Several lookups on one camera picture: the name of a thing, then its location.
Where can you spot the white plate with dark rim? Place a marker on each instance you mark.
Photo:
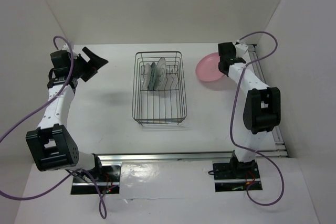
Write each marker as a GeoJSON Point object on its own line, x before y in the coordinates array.
{"type": "Point", "coordinates": [160, 73]}

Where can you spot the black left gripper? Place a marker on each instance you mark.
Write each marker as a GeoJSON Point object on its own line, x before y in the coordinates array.
{"type": "Point", "coordinates": [96, 63]}

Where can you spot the blue green patterned plate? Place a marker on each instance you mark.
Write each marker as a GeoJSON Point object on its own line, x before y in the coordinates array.
{"type": "Point", "coordinates": [153, 77]}

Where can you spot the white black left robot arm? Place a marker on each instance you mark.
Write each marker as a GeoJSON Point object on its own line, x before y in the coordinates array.
{"type": "Point", "coordinates": [50, 144]}

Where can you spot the clear glass plate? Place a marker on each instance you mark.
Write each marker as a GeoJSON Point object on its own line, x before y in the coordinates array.
{"type": "Point", "coordinates": [146, 76]}

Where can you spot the dark wire dish rack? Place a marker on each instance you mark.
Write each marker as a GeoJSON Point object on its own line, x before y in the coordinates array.
{"type": "Point", "coordinates": [168, 104]}

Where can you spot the pink plastic plate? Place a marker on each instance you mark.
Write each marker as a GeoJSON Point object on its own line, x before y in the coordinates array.
{"type": "Point", "coordinates": [207, 68]}

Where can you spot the aluminium side rail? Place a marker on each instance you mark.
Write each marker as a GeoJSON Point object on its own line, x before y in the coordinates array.
{"type": "Point", "coordinates": [266, 113]}

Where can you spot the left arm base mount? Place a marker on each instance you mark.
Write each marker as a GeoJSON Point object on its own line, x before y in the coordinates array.
{"type": "Point", "coordinates": [108, 181]}

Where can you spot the aluminium front rail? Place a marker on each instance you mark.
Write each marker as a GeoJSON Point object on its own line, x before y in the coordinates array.
{"type": "Point", "coordinates": [159, 157]}

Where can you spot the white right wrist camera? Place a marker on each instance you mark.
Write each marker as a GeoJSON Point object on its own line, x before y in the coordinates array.
{"type": "Point", "coordinates": [241, 49]}

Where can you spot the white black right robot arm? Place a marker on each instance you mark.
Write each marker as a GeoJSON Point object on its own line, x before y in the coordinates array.
{"type": "Point", "coordinates": [237, 70]}

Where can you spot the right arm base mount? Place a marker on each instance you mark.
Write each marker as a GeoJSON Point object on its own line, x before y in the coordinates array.
{"type": "Point", "coordinates": [226, 180]}

